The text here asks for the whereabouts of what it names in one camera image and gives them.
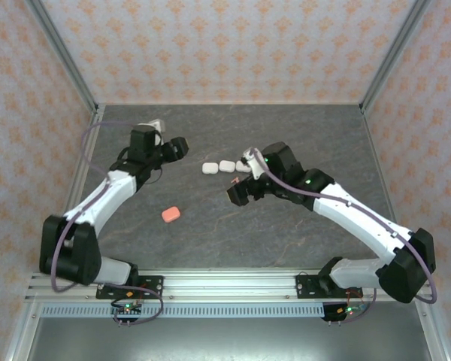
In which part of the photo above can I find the aluminium table side rail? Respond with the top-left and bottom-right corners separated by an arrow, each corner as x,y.
56,104 -> 106,229
360,104 -> 413,236

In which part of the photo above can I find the aluminium frame bar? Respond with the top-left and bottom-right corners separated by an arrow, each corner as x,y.
3,300 -> 44,361
414,299 -> 451,361

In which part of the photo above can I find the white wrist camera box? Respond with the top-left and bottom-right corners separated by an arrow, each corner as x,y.
144,117 -> 168,147
241,147 -> 266,181

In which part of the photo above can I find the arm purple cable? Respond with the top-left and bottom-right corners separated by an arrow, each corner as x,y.
250,148 -> 437,325
51,120 -> 165,327

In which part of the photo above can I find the aluminium mounting rail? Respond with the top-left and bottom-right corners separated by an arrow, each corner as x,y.
25,267 -> 435,303

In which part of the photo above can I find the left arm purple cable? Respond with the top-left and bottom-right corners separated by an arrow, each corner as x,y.
51,120 -> 165,327

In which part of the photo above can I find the grey metal panel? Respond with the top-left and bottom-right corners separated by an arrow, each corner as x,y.
24,315 -> 437,361

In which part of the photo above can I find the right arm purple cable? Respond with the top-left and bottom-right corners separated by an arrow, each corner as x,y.
250,148 -> 437,325

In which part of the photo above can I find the white slotted cable duct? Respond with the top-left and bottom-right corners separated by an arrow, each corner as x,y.
40,304 -> 327,319

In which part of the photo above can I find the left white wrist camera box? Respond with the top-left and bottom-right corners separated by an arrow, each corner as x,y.
144,117 -> 168,147

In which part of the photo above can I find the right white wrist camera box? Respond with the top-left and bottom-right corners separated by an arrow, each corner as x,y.
241,147 -> 266,181

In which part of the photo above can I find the aluminium frame post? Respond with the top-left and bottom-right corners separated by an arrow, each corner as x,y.
24,0 -> 101,114
359,0 -> 435,114

